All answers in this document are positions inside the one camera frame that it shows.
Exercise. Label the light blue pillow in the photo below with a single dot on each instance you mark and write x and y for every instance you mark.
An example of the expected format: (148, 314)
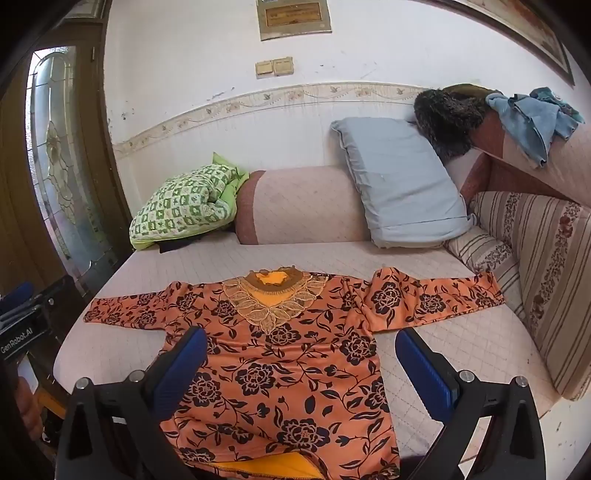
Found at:
(401, 184)

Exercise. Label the green patterned pillow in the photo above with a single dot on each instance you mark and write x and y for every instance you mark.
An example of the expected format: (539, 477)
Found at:
(184, 207)

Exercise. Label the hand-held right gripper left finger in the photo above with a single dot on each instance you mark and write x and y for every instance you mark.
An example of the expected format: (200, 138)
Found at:
(181, 369)

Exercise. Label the dark furry cloth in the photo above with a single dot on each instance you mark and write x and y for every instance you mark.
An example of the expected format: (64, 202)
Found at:
(443, 120)

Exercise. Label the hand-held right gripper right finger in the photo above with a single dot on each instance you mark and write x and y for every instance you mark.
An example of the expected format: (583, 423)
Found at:
(422, 371)

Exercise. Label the small framed wall picture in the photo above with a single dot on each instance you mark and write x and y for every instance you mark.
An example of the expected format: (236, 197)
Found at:
(294, 18)

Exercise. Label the person's left hand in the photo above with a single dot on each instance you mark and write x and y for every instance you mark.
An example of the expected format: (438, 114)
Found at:
(30, 410)

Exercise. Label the large framed wall picture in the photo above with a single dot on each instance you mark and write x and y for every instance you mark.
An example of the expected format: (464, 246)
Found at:
(531, 37)

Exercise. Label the brown and pink sofa backrest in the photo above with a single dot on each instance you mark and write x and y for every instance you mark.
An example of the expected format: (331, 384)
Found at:
(568, 166)

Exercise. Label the striped floral cushion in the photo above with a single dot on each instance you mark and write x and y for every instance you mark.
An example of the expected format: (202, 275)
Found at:
(545, 277)

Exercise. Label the beige wall switch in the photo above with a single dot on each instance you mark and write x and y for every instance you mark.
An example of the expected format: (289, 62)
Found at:
(283, 66)
(265, 69)

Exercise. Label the pink and brown bolster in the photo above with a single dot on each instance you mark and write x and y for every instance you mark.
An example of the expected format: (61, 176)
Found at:
(304, 207)

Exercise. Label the blue cloth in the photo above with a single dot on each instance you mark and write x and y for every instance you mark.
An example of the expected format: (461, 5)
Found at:
(531, 120)

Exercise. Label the orange floral blouse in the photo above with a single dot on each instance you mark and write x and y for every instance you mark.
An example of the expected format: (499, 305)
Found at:
(286, 369)

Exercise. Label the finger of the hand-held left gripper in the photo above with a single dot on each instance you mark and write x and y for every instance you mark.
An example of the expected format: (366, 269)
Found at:
(18, 295)

